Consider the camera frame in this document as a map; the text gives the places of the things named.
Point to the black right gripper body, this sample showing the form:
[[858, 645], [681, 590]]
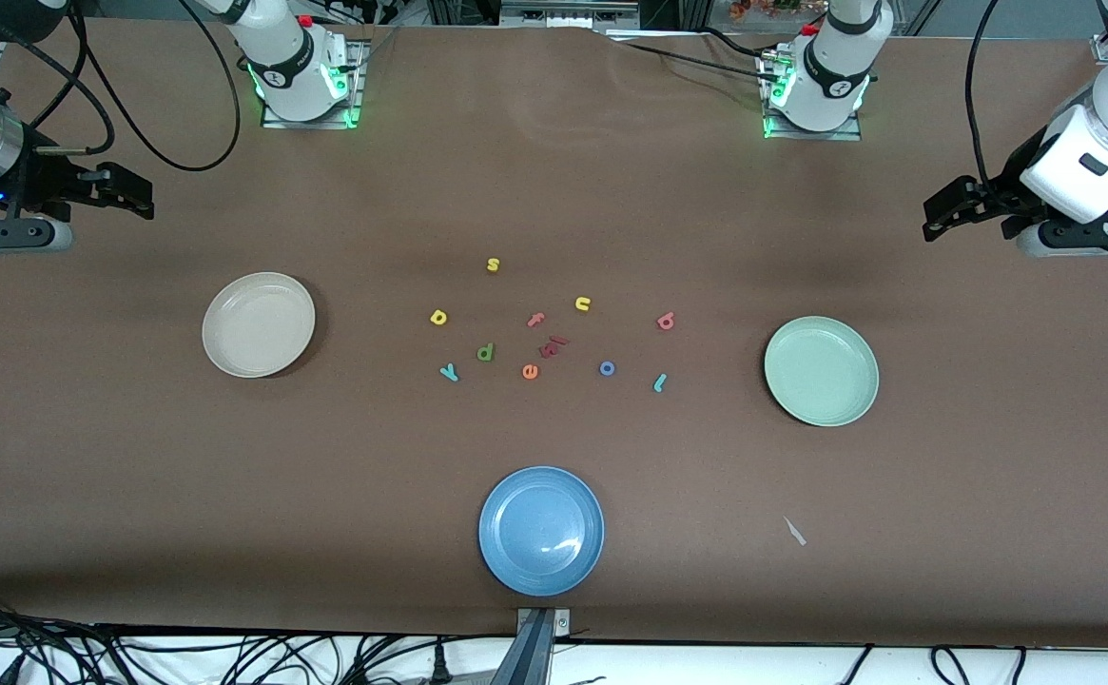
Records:
[[42, 178]]

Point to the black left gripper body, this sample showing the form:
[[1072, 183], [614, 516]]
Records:
[[1002, 186]]

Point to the pink foam letter b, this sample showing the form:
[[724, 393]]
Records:
[[666, 322]]

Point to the teal foam letter y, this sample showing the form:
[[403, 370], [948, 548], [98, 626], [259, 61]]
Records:
[[449, 373]]

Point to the green foam letter d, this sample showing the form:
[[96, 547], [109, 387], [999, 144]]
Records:
[[485, 353]]

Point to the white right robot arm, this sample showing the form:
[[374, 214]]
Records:
[[287, 67]]

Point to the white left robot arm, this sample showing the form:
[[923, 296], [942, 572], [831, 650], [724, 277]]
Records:
[[834, 76]]

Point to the aluminium table corner profile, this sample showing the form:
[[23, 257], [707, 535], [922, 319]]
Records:
[[1105, 48]]

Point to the beige round plate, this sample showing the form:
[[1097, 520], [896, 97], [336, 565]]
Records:
[[259, 324]]

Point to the green round plate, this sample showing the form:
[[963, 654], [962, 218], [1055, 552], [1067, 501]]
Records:
[[821, 371]]

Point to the orange artificial flowers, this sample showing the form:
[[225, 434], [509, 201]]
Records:
[[753, 9]]

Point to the white paper scrap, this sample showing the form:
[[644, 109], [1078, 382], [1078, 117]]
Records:
[[794, 531]]

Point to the blue round plate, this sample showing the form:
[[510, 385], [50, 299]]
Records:
[[541, 531]]

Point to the black power plug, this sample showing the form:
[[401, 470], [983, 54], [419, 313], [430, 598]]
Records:
[[439, 671]]

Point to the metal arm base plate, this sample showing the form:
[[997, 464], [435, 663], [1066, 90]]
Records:
[[273, 122], [844, 136]]

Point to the aluminium frame with boxes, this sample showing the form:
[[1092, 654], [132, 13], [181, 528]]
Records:
[[563, 14]]

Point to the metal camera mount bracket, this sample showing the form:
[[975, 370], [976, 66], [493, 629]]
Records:
[[534, 647]]

